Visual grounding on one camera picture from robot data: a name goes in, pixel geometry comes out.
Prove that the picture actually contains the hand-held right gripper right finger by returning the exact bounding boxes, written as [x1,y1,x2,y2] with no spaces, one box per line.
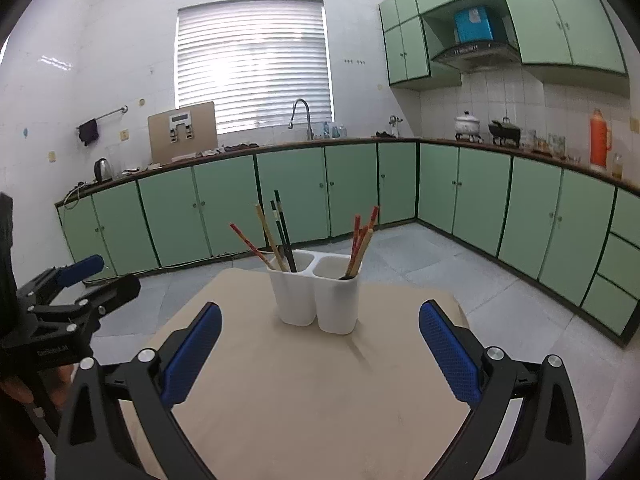
[417,300,586,480]

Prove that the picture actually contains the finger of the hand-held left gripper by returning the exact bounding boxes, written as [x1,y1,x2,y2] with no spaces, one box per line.
[17,254,106,307]
[74,273,142,318]

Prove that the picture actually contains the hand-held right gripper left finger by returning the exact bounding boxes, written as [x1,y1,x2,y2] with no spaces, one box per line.
[55,302,223,480]

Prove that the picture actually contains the white two-compartment utensil holder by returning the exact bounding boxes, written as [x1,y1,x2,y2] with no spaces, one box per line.
[265,249,361,336]

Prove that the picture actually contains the red patterned bamboo chopstick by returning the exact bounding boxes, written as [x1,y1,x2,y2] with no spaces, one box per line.
[356,206,380,251]
[347,215,362,266]
[350,229,368,273]
[230,223,276,270]

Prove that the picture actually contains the plain bamboo chopstick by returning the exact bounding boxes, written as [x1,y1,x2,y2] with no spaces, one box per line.
[345,228,375,279]
[255,204,286,272]

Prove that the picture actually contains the black chopstick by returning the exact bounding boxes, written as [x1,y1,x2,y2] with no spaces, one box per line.
[270,201,296,272]
[273,190,297,272]

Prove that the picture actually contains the person's left forearm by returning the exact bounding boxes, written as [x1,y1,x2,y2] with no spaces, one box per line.
[0,400,48,480]

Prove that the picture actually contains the person's left hand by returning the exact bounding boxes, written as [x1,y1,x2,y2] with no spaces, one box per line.
[0,362,77,409]

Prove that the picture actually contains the dark hanging towel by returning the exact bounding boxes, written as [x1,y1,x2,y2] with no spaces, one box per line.
[77,119,100,147]

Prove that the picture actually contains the brown cardboard board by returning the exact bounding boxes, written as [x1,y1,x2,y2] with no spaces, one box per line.
[148,101,218,164]

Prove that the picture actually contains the metal towel bar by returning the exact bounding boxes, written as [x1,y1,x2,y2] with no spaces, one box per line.
[77,106,129,131]

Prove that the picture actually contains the green base kitchen cabinets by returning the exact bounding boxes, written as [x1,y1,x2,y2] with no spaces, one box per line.
[55,137,640,348]

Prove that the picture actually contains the black wok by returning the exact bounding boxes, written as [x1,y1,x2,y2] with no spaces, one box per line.
[488,117,522,149]

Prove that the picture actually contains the white cooking pot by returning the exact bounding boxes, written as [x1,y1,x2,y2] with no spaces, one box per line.
[454,111,482,141]

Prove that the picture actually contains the orange thermos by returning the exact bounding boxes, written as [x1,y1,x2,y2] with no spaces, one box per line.
[589,108,614,169]

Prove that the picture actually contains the metal kitchen faucet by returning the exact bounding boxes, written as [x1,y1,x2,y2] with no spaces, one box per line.
[289,99,315,141]

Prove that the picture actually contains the white window blinds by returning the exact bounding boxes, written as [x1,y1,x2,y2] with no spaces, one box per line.
[176,0,334,136]

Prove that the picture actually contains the range hood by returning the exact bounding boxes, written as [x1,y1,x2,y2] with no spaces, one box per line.
[432,42,521,74]

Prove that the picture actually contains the blue box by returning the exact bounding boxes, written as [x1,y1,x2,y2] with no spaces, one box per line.
[454,6,494,44]

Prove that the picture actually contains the green upper kitchen cabinets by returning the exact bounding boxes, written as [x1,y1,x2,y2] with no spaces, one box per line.
[378,0,629,92]

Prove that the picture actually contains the grey bracket on cardboard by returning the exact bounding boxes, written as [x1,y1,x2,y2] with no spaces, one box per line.
[170,114,194,144]

